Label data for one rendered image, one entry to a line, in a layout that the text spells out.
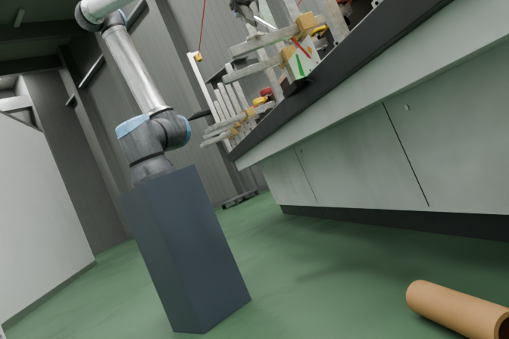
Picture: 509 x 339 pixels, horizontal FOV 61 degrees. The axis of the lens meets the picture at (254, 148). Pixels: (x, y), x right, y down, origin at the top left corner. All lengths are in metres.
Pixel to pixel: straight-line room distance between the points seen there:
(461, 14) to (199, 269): 1.27
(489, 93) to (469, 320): 0.54
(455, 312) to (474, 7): 0.58
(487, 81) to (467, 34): 0.33
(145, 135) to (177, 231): 0.41
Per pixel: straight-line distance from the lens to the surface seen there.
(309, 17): 1.44
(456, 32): 0.91
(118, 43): 2.09
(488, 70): 1.18
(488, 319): 0.93
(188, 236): 1.72
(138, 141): 1.79
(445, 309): 1.03
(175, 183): 1.74
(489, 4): 0.84
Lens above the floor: 0.48
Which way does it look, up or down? 2 degrees up
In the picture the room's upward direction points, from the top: 23 degrees counter-clockwise
